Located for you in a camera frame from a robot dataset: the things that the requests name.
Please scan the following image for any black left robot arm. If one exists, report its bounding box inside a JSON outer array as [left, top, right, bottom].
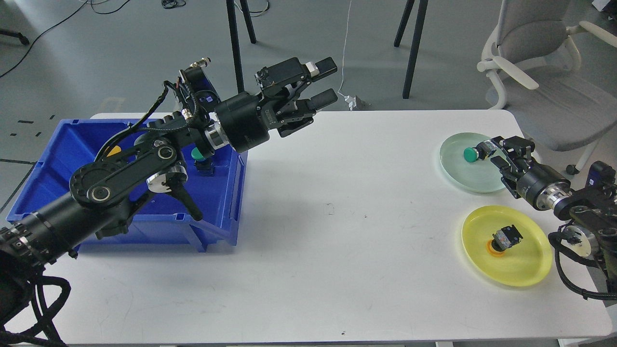
[[1, 57, 337, 347]]

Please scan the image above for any grey office chair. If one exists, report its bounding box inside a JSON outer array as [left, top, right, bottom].
[[477, 0, 616, 175]]

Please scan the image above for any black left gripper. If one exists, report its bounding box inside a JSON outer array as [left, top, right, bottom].
[[205, 57, 338, 152]]

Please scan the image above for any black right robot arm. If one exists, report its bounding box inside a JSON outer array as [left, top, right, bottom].
[[479, 136, 617, 301]]

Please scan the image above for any white power adapter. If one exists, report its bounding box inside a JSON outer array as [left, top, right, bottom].
[[345, 96, 371, 111]]

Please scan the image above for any black tripod right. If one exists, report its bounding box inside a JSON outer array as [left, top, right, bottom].
[[393, 0, 429, 99]]

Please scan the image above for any blue plastic bin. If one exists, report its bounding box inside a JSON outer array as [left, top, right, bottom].
[[6, 119, 247, 252]]

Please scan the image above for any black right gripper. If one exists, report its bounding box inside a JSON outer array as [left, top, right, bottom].
[[491, 136, 572, 211]]

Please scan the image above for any black tripod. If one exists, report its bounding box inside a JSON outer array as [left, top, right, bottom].
[[225, 0, 256, 93], [393, 0, 429, 99]]

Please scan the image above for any green push button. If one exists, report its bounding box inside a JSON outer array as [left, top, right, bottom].
[[191, 147, 215, 176], [463, 140, 497, 163]]

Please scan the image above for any white charging cable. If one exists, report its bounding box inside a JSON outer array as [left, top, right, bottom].
[[338, 0, 355, 99]]

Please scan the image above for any pale green plate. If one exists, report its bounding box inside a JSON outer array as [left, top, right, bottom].
[[439, 132, 505, 193]]

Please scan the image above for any yellow plate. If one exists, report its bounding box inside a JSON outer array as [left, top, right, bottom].
[[461, 206, 553, 287]]

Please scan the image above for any black tripod left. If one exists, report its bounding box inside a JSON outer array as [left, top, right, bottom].
[[225, 0, 256, 93]]

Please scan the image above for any black floor cable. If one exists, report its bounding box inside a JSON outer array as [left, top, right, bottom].
[[0, 0, 131, 79]]

